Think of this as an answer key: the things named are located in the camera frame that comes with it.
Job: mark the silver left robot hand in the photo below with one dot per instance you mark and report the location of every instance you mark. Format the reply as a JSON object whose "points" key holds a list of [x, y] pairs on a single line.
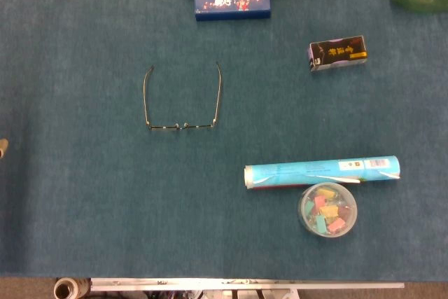
{"points": [[3, 146]]}

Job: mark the thin-framed eyeglasses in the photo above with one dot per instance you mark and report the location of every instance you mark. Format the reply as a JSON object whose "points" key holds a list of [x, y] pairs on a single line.
{"points": [[177, 125]]}

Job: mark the blue felt table cloth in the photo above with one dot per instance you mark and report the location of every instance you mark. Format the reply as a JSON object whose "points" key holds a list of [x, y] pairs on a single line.
{"points": [[87, 190]]}

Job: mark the blue printed long box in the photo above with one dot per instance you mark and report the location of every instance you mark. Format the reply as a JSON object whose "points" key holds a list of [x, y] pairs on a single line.
{"points": [[232, 3]]}

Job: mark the teal binder clip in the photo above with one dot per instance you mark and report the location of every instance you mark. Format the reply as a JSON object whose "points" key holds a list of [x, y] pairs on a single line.
{"points": [[308, 208]]}

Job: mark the light blue wrap roll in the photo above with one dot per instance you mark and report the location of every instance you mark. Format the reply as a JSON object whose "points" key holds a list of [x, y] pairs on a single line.
{"points": [[315, 171]]}

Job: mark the pink binder clip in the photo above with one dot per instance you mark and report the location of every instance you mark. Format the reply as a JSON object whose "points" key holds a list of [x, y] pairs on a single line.
{"points": [[320, 203], [336, 224]]}

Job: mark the yellow binder clip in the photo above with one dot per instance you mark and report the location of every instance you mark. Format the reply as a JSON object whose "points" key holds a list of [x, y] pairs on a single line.
{"points": [[329, 211], [326, 193]]}

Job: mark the green binder clip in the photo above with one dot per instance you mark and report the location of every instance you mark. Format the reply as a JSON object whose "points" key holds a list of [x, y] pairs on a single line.
{"points": [[321, 224]]}

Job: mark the black small carton box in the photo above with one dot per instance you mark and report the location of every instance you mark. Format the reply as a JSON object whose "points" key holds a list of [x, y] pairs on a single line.
{"points": [[337, 54]]}

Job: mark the dark red binder clip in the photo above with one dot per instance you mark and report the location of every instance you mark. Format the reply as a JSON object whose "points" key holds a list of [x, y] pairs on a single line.
{"points": [[344, 213]]}

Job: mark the clear round plastic tub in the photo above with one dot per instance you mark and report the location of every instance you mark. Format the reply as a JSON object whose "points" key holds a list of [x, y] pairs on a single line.
{"points": [[351, 208]]}

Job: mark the aluminium table edge rail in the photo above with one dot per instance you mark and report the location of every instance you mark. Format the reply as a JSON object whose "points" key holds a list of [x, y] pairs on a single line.
{"points": [[245, 285]]}

